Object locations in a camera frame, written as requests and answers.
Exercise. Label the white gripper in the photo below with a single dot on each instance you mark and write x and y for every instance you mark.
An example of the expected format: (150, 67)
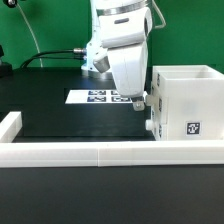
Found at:
(128, 66)

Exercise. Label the white front drawer tray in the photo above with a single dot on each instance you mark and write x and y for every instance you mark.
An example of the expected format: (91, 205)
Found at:
(158, 129)

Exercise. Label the white drawer tray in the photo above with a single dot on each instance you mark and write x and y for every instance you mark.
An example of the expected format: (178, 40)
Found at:
(158, 129)
(156, 100)

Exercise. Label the white drawer cabinet box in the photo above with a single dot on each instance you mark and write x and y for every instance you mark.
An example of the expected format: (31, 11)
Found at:
(195, 108)

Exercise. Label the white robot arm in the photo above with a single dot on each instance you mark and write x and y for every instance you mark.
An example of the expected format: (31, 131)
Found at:
(118, 46)

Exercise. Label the white sheet with markers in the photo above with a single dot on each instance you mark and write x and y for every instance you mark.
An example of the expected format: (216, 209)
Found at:
(95, 97)

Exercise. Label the black raised platform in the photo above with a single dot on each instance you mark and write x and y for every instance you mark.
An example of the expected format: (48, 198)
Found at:
(83, 123)

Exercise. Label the black device at left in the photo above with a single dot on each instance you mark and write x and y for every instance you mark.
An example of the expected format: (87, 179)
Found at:
(5, 67)

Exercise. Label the white U-shaped boundary frame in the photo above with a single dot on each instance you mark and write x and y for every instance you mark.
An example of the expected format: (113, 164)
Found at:
(101, 154)

